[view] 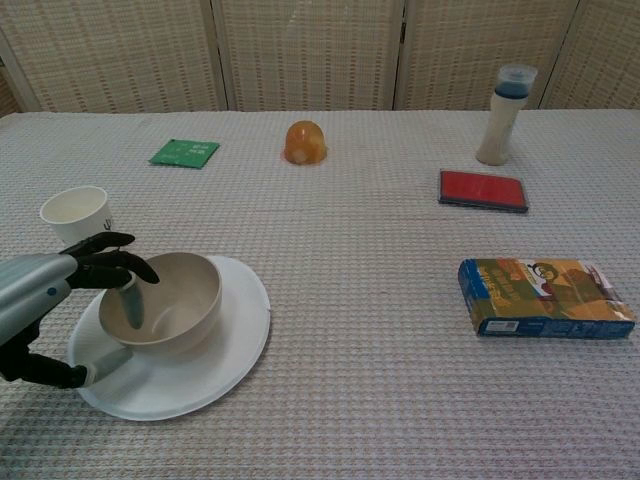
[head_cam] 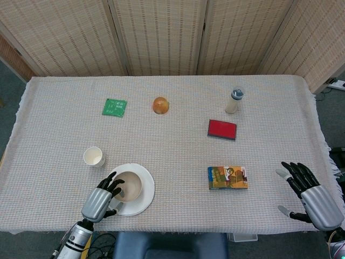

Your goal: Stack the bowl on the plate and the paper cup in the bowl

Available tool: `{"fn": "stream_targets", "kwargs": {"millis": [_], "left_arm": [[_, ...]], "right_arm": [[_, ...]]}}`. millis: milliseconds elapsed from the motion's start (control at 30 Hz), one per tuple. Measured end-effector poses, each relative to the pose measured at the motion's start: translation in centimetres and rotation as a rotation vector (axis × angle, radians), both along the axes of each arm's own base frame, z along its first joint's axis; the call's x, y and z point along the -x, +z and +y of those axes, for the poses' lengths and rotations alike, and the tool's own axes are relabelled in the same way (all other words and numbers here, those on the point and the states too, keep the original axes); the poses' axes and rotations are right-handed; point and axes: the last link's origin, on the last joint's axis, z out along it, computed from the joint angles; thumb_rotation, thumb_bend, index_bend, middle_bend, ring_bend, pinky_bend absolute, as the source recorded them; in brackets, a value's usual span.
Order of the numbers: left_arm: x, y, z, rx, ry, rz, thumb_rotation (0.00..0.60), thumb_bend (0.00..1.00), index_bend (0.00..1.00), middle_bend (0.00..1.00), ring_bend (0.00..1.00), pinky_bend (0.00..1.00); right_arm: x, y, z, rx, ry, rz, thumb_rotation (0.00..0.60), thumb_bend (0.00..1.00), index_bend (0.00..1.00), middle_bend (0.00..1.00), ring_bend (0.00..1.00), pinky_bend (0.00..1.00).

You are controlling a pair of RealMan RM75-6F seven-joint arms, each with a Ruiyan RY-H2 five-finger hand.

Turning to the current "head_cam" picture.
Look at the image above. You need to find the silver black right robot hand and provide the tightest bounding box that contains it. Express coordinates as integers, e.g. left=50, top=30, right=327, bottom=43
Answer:
left=275, top=161, right=341, bottom=232

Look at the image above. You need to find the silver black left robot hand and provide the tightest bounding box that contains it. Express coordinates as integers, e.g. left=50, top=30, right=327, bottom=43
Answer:
left=81, top=171, right=126, bottom=223

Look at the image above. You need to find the beige bowl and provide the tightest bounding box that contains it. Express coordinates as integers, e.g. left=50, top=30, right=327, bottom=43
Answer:
left=111, top=171, right=143, bottom=202

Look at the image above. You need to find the small white paper cup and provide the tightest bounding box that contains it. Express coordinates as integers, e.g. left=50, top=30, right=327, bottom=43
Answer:
left=83, top=146, right=106, bottom=167

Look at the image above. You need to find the large white plate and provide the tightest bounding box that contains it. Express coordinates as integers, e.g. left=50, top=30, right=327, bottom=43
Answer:
left=107, top=163, right=156, bottom=216

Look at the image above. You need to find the black object beside table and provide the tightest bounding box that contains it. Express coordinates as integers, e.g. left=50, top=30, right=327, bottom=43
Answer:
left=329, top=147, right=345, bottom=162

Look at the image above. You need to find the white box under table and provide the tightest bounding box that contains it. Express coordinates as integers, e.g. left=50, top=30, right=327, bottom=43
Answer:
left=229, top=232, right=258, bottom=242

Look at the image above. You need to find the blue chair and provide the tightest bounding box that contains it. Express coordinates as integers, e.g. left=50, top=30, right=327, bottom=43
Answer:
left=113, top=231, right=230, bottom=259

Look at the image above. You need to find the colourful printed carton box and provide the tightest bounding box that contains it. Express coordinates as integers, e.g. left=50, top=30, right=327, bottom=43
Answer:
left=207, top=166, right=249, bottom=191

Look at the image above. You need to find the green foil packet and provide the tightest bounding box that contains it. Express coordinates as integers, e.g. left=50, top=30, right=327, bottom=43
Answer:
left=101, top=98, right=128, bottom=118

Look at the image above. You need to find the white woven tablecloth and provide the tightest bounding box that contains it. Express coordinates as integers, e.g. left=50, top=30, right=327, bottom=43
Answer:
left=0, top=74, right=339, bottom=235

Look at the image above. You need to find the orange onion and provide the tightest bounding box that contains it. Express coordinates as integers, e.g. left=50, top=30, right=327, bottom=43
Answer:
left=151, top=96, right=170, bottom=115

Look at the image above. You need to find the white power strip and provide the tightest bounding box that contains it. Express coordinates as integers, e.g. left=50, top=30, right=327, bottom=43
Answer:
left=325, top=77, right=345, bottom=91

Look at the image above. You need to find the red ink pad case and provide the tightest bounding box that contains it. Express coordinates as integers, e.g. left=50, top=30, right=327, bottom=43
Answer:
left=206, top=119, right=238, bottom=141

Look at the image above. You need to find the cream bottle with blue cap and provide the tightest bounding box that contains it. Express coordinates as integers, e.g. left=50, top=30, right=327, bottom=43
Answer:
left=225, top=85, right=245, bottom=114

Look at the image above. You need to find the beige woven folding screen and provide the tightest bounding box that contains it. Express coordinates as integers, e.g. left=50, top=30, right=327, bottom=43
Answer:
left=0, top=0, right=345, bottom=94

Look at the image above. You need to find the black cable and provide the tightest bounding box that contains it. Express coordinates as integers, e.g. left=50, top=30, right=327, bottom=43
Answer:
left=83, top=232, right=116, bottom=259

